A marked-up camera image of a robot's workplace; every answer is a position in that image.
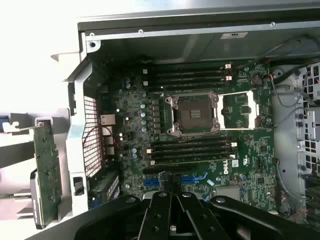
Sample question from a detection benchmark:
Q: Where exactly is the CPU socket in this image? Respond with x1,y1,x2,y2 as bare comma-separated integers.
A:
163,91,222,138

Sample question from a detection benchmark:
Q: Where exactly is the thin metal locking lever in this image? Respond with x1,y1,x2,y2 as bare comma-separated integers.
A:
160,85,174,101

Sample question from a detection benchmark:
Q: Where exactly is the installed RAM stick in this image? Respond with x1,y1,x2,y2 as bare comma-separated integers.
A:
149,153,237,167

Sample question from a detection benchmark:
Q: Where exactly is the silver coin battery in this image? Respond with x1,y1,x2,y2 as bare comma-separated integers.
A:
249,75,263,86

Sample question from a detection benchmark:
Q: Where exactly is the open black PC case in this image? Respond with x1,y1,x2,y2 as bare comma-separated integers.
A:
49,7,320,226

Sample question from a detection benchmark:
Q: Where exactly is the silver chipset heatsink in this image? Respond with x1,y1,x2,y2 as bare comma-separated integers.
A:
214,186,242,202

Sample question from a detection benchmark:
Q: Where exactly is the blue expansion slot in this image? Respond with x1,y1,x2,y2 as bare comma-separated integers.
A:
142,172,210,187

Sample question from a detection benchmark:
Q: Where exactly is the perforated metal disk bay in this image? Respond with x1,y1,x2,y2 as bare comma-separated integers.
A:
294,59,320,176

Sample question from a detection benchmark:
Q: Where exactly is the green motherboard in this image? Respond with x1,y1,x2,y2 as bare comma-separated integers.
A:
98,58,280,213

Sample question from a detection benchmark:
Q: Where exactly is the silver socket cover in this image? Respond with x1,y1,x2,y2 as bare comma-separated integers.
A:
216,90,261,131

